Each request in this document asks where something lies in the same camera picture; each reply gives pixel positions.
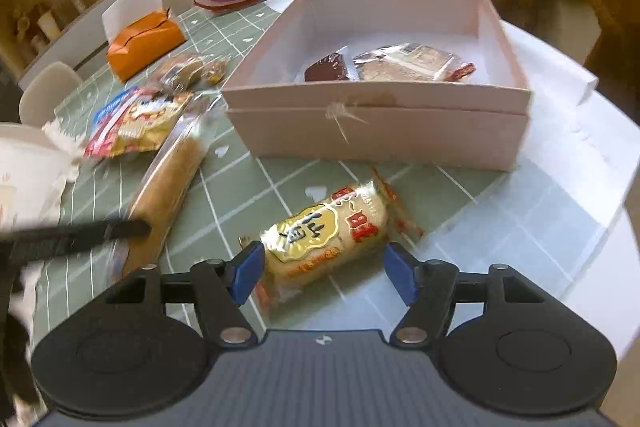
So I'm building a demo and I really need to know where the orange tissue box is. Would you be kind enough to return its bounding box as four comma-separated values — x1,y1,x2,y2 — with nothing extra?
102,0,186,83

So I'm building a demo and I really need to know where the green grid tablecloth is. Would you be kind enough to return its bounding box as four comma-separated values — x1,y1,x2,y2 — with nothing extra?
29,0,616,348

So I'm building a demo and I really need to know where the white dining chair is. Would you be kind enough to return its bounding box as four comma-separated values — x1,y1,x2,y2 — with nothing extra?
18,62,82,128

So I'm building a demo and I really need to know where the pink cardboard box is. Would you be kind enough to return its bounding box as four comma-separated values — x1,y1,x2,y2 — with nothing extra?
222,0,530,171

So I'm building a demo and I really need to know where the yellow rice cracker packet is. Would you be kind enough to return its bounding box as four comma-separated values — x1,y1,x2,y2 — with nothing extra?
238,167,424,315

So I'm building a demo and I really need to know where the dark brown cake packet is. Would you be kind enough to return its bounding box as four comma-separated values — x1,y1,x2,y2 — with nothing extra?
304,52,349,82

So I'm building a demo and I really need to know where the clear wrapped biscuit packet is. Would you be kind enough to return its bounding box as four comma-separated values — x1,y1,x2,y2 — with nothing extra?
354,42,476,82

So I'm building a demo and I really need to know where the clear wrapped bread packet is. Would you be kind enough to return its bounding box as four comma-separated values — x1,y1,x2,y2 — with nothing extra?
148,52,231,93

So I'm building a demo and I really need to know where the long bread roll packet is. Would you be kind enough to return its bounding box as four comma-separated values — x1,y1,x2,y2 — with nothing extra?
106,92,226,284

